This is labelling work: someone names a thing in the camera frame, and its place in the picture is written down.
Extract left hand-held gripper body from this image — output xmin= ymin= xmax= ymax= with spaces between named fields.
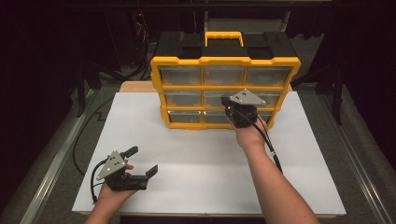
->
xmin=96 ymin=150 xmax=149 ymax=191

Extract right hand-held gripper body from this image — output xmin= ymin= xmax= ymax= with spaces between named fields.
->
xmin=224 ymin=89 xmax=267 ymax=129

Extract clear plastic drawer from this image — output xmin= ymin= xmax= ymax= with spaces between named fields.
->
xmin=204 ymin=91 xmax=237 ymax=107

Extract yellow black drawer organizer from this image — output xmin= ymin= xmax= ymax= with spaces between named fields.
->
xmin=150 ymin=31 xmax=302 ymax=131

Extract person's right hand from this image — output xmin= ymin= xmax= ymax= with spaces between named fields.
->
xmin=228 ymin=115 xmax=270 ymax=151

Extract person's left hand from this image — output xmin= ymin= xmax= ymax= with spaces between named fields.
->
xmin=97 ymin=185 xmax=138 ymax=209

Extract grid of clear organizer bins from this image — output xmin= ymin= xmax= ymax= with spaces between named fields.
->
xmin=159 ymin=64 xmax=293 ymax=124

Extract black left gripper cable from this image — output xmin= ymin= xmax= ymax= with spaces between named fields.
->
xmin=90 ymin=158 xmax=108 ymax=204

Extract black floor cable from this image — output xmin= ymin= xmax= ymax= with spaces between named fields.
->
xmin=72 ymin=96 xmax=116 ymax=175

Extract aluminium floor rail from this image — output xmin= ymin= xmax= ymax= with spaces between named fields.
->
xmin=18 ymin=88 xmax=97 ymax=224
xmin=317 ymin=92 xmax=390 ymax=224

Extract bundle of background cables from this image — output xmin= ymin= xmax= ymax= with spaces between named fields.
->
xmin=132 ymin=12 xmax=157 ymax=78

